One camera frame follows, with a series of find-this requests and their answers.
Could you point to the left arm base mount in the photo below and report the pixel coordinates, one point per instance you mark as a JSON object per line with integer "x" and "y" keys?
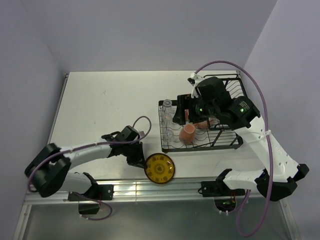
{"x": 89, "y": 202}

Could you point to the red floral patterned bowl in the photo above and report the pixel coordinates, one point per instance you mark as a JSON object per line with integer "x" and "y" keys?
{"x": 204, "y": 125}

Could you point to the pink mug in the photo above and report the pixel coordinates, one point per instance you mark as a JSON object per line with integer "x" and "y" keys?
{"x": 187, "y": 134}
{"x": 186, "y": 115}

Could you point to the aluminium rail frame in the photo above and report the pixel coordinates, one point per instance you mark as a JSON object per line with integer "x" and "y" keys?
{"x": 142, "y": 210}

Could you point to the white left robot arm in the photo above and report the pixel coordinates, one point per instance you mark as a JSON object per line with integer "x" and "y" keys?
{"x": 51, "y": 170}

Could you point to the clear shot glass front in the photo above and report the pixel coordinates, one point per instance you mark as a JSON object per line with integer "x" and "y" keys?
{"x": 168, "y": 136}

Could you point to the clear shot glass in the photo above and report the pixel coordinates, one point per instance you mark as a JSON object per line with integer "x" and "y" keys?
{"x": 168, "y": 136}
{"x": 166, "y": 105}
{"x": 167, "y": 118}

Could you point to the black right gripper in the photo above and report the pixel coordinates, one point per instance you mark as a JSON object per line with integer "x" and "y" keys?
{"x": 185, "y": 101}

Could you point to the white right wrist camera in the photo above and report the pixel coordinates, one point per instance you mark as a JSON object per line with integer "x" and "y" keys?
{"x": 195, "y": 80}

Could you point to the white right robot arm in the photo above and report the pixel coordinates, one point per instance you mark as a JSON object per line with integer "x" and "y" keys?
{"x": 278, "y": 179}

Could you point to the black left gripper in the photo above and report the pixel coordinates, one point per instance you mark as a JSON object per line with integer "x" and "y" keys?
{"x": 138, "y": 160}

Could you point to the yellow patterned plate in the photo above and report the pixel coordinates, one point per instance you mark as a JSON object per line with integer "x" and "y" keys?
{"x": 160, "y": 168}

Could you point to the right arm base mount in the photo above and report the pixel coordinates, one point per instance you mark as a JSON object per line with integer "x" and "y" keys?
{"x": 226, "y": 196}

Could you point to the black wire dish rack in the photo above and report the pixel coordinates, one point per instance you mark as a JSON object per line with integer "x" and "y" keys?
{"x": 225, "y": 140}

